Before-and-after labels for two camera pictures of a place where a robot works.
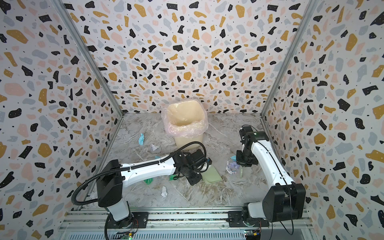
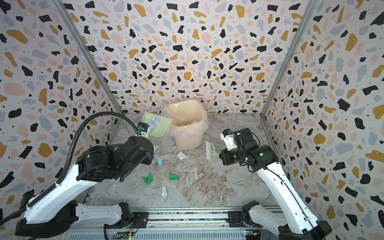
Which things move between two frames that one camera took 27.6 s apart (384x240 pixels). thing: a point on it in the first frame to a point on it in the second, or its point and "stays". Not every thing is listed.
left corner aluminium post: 63,12 stays
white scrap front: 164,193 stays
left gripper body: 194,177 to 130,170
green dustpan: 211,176 to 162,126
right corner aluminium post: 305,20 stays
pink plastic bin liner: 185,118 stays
